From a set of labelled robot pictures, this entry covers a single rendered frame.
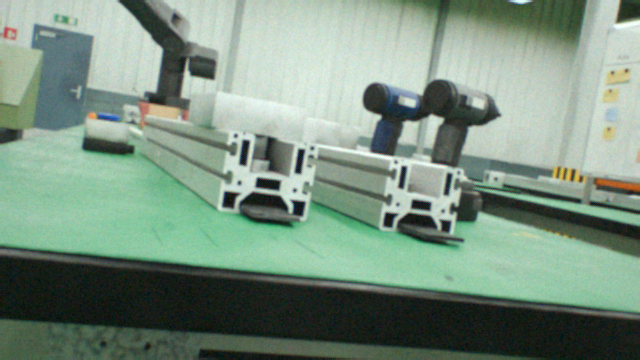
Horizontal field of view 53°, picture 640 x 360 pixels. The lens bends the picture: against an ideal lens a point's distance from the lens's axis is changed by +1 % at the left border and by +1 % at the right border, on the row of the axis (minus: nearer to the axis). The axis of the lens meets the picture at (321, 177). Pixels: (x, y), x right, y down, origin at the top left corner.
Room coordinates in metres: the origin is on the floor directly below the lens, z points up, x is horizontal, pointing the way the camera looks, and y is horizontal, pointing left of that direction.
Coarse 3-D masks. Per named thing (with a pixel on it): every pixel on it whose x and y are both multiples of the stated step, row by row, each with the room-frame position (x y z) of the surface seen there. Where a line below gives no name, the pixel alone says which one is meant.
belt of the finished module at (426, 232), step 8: (400, 224) 0.74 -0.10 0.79; (408, 224) 0.75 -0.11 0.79; (416, 224) 0.77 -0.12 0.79; (416, 232) 0.70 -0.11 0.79; (424, 232) 0.70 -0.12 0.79; (432, 232) 0.71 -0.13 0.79; (440, 232) 0.72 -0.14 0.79; (448, 240) 0.69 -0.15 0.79; (456, 240) 0.70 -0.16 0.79; (464, 240) 0.70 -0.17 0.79
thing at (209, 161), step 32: (160, 128) 1.22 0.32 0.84; (192, 128) 0.85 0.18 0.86; (160, 160) 1.08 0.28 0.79; (192, 160) 0.88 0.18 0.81; (224, 160) 0.66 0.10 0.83; (256, 160) 0.71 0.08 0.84; (288, 160) 0.69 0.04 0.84; (224, 192) 0.71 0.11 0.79; (256, 192) 0.81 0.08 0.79; (288, 192) 0.68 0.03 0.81
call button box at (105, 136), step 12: (96, 120) 1.21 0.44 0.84; (108, 120) 1.23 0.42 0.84; (84, 132) 1.21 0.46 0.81; (96, 132) 1.21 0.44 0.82; (108, 132) 1.22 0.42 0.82; (120, 132) 1.23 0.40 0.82; (84, 144) 1.20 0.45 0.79; (96, 144) 1.21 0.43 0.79; (108, 144) 1.22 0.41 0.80; (120, 144) 1.23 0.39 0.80
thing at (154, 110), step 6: (150, 108) 3.52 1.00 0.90; (156, 108) 3.53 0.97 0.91; (162, 108) 3.54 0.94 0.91; (168, 108) 3.56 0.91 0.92; (174, 108) 3.57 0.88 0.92; (150, 114) 3.51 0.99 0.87; (156, 114) 3.52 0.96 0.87; (162, 114) 3.53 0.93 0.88; (168, 114) 3.54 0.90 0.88; (174, 114) 3.55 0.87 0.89
